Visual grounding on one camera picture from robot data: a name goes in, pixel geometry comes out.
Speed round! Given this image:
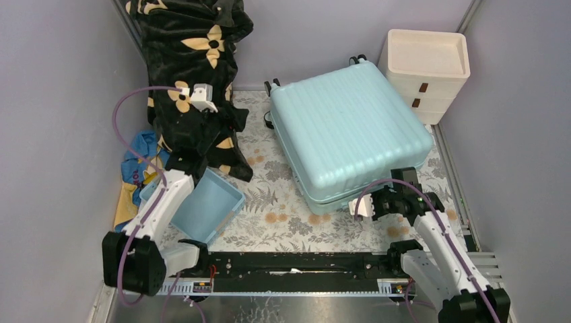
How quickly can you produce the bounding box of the light blue ribbed suitcase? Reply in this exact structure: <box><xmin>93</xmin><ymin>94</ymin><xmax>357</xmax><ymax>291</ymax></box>
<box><xmin>264</xmin><ymin>55</ymin><xmax>434</xmax><ymax>215</ymax></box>

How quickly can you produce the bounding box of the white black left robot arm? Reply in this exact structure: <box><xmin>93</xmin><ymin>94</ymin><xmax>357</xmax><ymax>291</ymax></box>
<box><xmin>102</xmin><ymin>169</ymin><xmax>245</xmax><ymax>296</ymax></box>

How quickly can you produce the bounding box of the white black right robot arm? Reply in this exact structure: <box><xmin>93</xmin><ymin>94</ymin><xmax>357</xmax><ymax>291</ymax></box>
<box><xmin>358</xmin><ymin>168</ymin><xmax>511</xmax><ymax>322</ymax></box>

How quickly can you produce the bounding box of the white three-drawer storage cabinet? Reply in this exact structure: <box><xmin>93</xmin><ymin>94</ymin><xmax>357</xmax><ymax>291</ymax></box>
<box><xmin>378</xmin><ymin>29</ymin><xmax>471</xmax><ymax>125</ymax></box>

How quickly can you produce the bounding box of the blue yellow cloth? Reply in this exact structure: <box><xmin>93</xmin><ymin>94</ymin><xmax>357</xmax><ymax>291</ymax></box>
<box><xmin>114</xmin><ymin>131</ymin><xmax>170</xmax><ymax>232</ymax></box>

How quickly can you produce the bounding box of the black floral plush blanket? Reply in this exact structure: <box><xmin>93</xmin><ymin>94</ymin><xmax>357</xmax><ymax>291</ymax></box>
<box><xmin>125</xmin><ymin>1</ymin><xmax>253</xmax><ymax>182</ymax></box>

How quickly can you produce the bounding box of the floral patterned floor mat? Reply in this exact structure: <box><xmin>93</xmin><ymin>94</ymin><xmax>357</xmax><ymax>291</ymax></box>
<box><xmin>127</xmin><ymin>90</ymin><xmax>467</xmax><ymax>253</ymax></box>

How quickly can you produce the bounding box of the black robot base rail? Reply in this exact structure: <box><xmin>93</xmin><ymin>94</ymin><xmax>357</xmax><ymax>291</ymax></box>
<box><xmin>160</xmin><ymin>240</ymin><xmax>431</xmax><ymax>300</ymax></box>

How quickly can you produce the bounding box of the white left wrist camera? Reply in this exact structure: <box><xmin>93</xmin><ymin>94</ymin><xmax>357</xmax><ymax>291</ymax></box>
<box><xmin>180</xmin><ymin>83</ymin><xmax>218</xmax><ymax>113</ymax></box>

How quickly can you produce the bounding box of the light blue perforated plastic basket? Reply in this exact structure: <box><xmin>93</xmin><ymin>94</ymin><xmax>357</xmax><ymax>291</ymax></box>
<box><xmin>123</xmin><ymin>169</ymin><xmax>245</xmax><ymax>245</ymax></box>

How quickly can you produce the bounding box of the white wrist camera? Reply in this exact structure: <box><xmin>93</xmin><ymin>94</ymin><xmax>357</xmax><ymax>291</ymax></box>
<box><xmin>348</xmin><ymin>194</ymin><xmax>375</xmax><ymax>218</ymax></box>
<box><xmin>180</xmin><ymin>83</ymin><xmax>218</xmax><ymax>113</ymax></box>

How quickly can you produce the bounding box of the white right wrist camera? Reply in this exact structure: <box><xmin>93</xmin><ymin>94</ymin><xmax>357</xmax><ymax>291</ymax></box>
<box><xmin>348</xmin><ymin>194</ymin><xmax>375</xmax><ymax>218</ymax></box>

